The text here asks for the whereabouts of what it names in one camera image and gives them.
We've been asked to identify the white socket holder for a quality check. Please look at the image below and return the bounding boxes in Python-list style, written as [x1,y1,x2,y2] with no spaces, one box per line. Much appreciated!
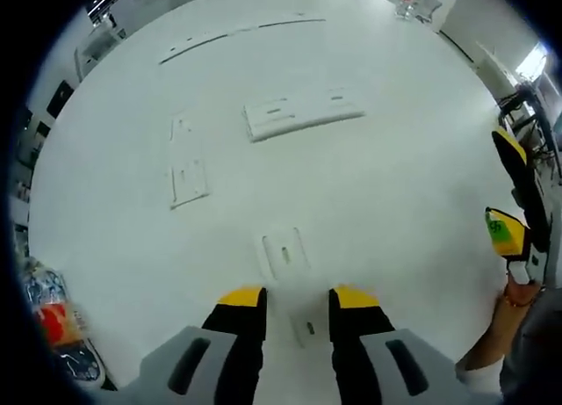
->
[242,87,366,143]
[168,110,213,211]

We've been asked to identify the person's grey clothing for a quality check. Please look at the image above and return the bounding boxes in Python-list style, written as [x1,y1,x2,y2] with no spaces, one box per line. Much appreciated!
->
[500,286,562,400]

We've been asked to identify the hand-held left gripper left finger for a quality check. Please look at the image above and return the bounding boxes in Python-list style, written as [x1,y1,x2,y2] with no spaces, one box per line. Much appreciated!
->
[131,283,269,405]

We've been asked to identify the person's white shirt sleeve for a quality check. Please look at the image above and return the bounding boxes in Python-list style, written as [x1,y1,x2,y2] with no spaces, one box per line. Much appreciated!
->
[453,359,507,401]

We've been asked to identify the plastic bottle with red label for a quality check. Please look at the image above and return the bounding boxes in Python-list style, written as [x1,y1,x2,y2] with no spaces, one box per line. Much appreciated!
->
[24,267,105,382]

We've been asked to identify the person's right hand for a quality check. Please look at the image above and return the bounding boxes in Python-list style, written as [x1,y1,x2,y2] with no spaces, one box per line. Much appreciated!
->
[504,271,544,310]

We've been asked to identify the white socket holder cover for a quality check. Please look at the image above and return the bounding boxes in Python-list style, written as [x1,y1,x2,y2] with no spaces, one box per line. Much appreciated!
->
[256,225,335,350]

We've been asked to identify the long white socket holder rail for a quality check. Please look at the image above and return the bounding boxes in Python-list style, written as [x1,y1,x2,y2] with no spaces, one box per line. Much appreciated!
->
[256,12,328,31]
[158,25,261,66]

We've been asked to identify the clear water bottle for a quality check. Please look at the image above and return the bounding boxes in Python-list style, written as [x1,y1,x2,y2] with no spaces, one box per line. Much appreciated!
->
[393,0,441,23]

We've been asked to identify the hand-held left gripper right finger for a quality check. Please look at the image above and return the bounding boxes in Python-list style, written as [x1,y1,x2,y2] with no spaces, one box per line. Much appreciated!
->
[328,283,467,405]

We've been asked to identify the dark bracelet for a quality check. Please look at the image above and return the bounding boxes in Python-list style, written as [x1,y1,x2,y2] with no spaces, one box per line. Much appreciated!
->
[503,290,535,310]

